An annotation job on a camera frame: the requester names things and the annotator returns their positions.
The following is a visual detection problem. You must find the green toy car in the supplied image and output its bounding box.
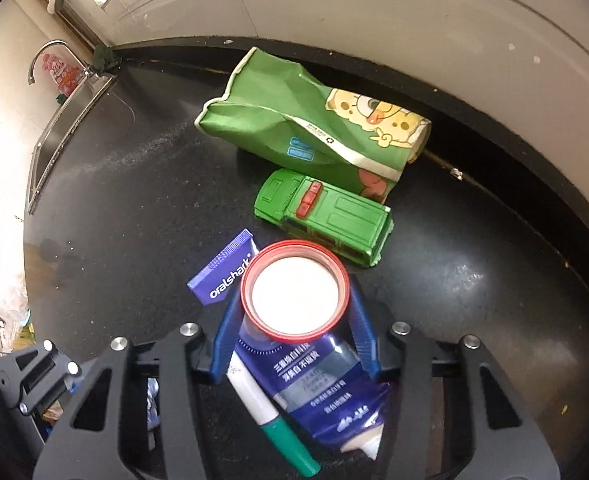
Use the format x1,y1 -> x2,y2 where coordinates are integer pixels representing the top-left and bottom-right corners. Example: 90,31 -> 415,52
254,168 -> 392,268

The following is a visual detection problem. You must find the white marker with green cap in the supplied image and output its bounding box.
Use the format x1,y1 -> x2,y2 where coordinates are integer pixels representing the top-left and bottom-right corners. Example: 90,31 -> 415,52
226,350 -> 321,478

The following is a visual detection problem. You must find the dark green cloth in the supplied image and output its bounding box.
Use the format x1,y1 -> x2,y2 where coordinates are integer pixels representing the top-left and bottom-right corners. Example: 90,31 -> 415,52
90,46 -> 121,75

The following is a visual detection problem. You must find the steel sink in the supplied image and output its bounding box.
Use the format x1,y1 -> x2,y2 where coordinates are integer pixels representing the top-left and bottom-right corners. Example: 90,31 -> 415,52
24,72 -> 118,216

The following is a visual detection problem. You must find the blue toothpaste tube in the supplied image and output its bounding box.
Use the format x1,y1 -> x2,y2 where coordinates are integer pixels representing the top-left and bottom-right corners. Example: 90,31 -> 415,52
187,228 -> 392,461

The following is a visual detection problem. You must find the green cartoon snack bag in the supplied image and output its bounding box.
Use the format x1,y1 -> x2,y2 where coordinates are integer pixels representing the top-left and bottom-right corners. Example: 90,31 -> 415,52
194,46 -> 432,198

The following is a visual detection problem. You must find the clear plastic bag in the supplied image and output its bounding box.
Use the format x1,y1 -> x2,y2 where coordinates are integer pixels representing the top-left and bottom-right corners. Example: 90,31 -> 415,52
0,290 -> 35,356

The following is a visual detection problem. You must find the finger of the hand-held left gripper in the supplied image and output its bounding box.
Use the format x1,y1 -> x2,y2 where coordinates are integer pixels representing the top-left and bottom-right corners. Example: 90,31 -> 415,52
0,339 -> 82,416

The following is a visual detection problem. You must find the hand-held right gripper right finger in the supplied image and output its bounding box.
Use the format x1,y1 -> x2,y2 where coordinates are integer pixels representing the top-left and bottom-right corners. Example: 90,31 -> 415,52
348,280 -> 561,480

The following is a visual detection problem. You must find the red jar lid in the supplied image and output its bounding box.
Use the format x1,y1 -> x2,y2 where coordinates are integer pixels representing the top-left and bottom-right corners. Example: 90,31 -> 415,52
241,240 -> 351,343

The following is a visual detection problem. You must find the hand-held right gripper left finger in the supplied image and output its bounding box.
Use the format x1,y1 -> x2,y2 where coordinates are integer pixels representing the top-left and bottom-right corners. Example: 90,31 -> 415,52
33,294 -> 248,480

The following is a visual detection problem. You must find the pink printed bottle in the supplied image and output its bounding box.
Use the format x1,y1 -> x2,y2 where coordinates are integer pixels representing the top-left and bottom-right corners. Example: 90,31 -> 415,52
42,50 -> 85,106

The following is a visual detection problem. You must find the steel faucet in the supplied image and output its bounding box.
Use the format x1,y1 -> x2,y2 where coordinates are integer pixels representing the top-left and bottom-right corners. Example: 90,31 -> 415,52
28,40 -> 95,86

